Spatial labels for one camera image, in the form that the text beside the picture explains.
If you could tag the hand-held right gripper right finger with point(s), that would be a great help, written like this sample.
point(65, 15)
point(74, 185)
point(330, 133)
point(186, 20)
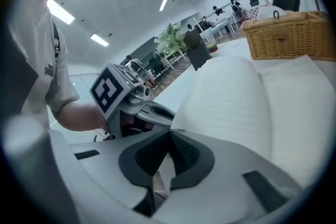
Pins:
point(231, 191)

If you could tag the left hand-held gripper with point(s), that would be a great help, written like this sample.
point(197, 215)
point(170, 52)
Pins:
point(107, 89)

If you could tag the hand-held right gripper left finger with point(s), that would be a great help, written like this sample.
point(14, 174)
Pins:
point(105, 165)

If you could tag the blue notebook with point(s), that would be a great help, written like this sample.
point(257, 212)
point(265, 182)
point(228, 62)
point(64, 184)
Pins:
point(236, 102)

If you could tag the person's left forearm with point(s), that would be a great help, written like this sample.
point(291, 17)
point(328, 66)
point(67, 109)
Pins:
point(81, 116)

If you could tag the black flower box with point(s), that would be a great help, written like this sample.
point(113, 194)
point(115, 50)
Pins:
point(198, 53)

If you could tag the pale flower bouquet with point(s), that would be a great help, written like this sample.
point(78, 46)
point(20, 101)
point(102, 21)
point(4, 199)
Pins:
point(170, 39)

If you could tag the clear plastic cup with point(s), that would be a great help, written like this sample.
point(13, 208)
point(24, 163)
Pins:
point(212, 44)

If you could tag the ceiling light panel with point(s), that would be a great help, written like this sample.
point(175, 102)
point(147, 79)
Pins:
point(99, 40)
point(60, 11)
point(165, 1)

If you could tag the person's beige t-shirt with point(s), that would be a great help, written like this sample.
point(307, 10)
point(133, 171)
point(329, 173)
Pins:
point(34, 55)

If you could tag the white tissue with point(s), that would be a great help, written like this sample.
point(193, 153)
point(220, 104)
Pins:
point(267, 11)

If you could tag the wicker basket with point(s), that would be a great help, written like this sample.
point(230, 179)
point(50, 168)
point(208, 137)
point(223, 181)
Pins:
point(288, 36)

